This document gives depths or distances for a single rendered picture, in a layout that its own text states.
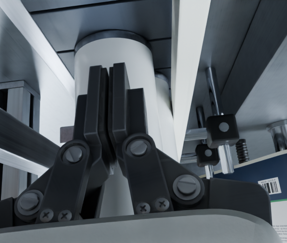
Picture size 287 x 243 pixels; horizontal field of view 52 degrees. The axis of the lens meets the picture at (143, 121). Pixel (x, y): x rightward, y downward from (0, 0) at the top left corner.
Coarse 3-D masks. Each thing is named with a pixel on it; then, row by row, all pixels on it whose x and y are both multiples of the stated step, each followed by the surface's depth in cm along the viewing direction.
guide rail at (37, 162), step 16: (0, 112) 10; (0, 128) 9; (16, 128) 10; (0, 144) 9; (16, 144) 10; (32, 144) 12; (48, 144) 13; (0, 160) 11; (16, 160) 11; (32, 160) 12; (48, 160) 13
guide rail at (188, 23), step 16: (176, 0) 11; (192, 0) 10; (208, 0) 11; (176, 16) 12; (192, 16) 11; (176, 32) 13; (192, 32) 12; (176, 48) 14; (192, 48) 13; (176, 64) 15; (192, 64) 15; (176, 80) 16; (192, 80) 17; (176, 96) 19; (176, 112) 21; (176, 128) 25; (176, 144) 31
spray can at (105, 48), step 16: (96, 32) 17; (112, 32) 17; (128, 32) 17; (80, 48) 18; (96, 48) 17; (112, 48) 17; (128, 48) 17; (144, 48) 18; (80, 64) 17; (96, 64) 17; (112, 64) 16; (128, 64) 17; (144, 64) 17; (80, 80) 17; (144, 80) 17; (160, 128) 18; (160, 144) 17; (112, 176) 14; (112, 192) 14; (128, 192) 14; (112, 208) 14; (128, 208) 14
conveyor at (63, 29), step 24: (24, 0) 14; (48, 0) 15; (72, 0) 15; (96, 0) 15; (120, 0) 15; (144, 0) 15; (168, 0) 15; (48, 24) 16; (72, 24) 16; (96, 24) 17; (120, 24) 17; (144, 24) 17; (168, 24) 17; (72, 48) 19; (168, 48) 20; (72, 72) 22; (168, 72) 23
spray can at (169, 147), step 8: (160, 80) 22; (160, 88) 22; (168, 88) 23; (160, 96) 22; (168, 96) 23; (160, 104) 22; (168, 104) 22; (160, 112) 21; (168, 112) 22; (160, 120) 21; (168, 120) 22; (168, 128) 21; (168, 136) 21; (168, 144) 21; (168, 152) 21; (176, 152) 22; (176, 160) 21
